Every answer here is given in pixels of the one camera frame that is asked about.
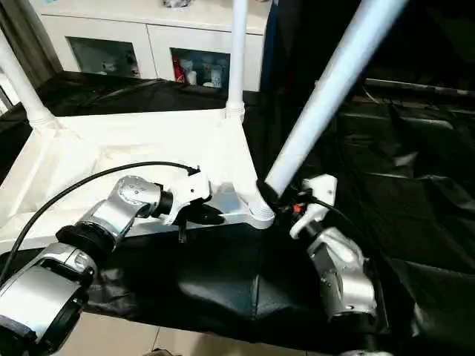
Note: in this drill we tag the dark metal pole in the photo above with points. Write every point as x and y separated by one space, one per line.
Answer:
426 88

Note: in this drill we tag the black glossy mat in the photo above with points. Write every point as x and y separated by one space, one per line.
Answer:
222 282

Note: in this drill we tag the white plastic table leg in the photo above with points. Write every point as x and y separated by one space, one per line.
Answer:
237 55
323 92
20 74

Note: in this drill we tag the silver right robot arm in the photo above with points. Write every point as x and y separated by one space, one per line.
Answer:
345 267

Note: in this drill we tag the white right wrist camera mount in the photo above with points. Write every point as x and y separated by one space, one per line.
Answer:
319 189

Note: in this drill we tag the grey crumpled object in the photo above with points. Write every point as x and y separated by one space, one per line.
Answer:
176 3

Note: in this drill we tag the white plastic table top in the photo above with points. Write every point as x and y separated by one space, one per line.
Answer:
130 141

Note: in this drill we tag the black backdrop cloth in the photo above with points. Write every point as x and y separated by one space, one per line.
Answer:
408 37

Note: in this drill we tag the tall white jar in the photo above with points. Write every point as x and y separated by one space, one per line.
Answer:
217 78

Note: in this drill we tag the white glass-door cabinet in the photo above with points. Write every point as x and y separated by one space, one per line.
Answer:
130 22

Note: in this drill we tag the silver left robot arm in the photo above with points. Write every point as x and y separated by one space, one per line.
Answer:
107 211

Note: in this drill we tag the grey curtain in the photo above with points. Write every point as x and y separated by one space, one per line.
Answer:
22 44

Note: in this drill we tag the red packet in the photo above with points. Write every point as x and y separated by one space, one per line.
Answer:
179 68

